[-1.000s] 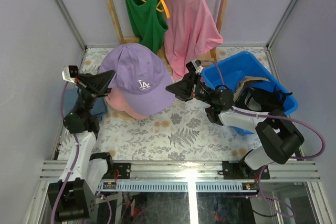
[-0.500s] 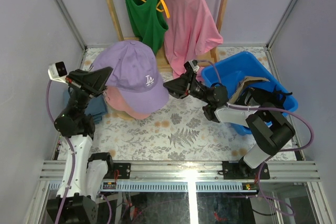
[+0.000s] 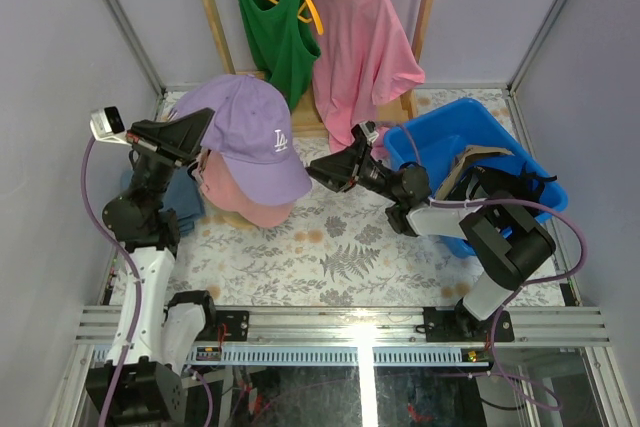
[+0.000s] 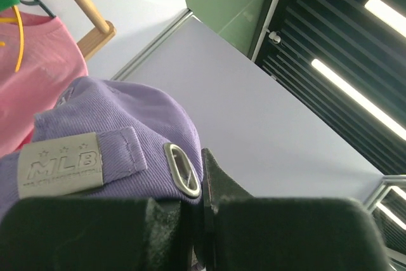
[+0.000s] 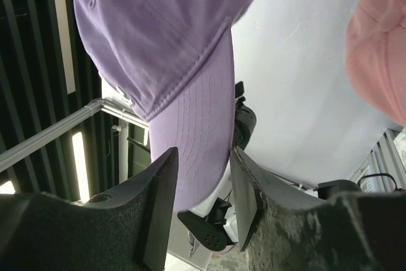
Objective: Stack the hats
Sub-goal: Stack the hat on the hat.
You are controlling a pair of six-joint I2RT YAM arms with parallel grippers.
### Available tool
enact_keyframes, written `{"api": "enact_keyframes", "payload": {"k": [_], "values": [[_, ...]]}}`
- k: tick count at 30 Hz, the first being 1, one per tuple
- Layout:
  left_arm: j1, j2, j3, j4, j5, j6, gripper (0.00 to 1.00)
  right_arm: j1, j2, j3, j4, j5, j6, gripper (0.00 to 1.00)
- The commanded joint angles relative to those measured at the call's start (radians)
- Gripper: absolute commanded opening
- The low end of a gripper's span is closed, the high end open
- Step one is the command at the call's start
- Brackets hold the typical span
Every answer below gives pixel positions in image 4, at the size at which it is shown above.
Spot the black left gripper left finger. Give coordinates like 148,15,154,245
1,197,192,270

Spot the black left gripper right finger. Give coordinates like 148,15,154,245
201,149,390,270

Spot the purple cap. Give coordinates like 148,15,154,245
1,77,204,215

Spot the pink t-shirt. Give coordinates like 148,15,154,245
1,13,88,155

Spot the wooden clothes rack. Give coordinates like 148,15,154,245
74,0,116,61

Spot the yellow clothes hanger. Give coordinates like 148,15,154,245
0,6,25,74

